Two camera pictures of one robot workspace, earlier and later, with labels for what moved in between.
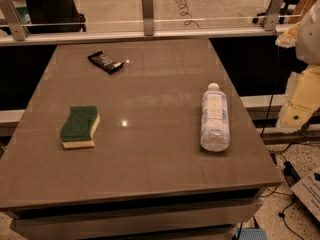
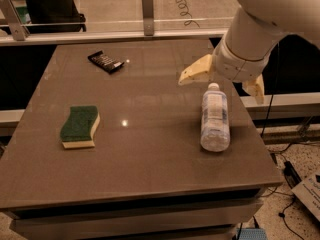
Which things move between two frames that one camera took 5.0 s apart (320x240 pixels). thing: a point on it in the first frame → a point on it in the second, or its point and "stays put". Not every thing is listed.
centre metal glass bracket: (148, 9) stays put
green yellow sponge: (77, 130) stays put
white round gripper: (310, 39) → (237, 66)
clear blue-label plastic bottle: (214, 121) stays put
